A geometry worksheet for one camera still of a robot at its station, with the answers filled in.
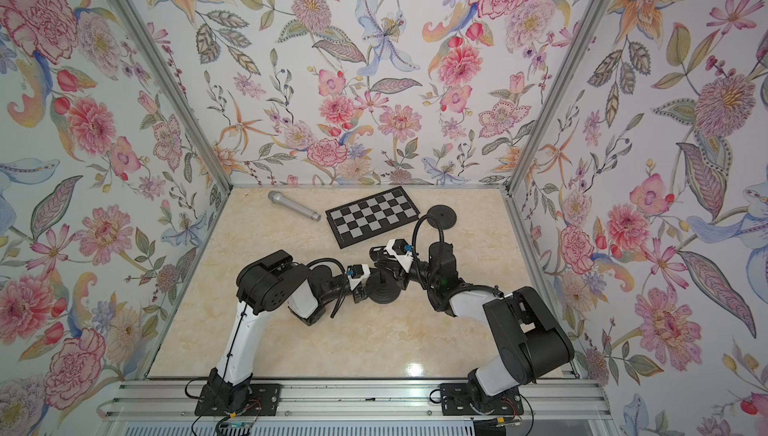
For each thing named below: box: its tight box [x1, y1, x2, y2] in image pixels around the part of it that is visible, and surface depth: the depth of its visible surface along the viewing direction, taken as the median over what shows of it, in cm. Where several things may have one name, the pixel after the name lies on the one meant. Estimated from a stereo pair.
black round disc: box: [427, 204, 457, 230], surface depth 115 cm
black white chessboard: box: [325, 186, 421, 249], surface depth 110 cm
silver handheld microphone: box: [268, 190, 322, 221], surface depth 116 cm
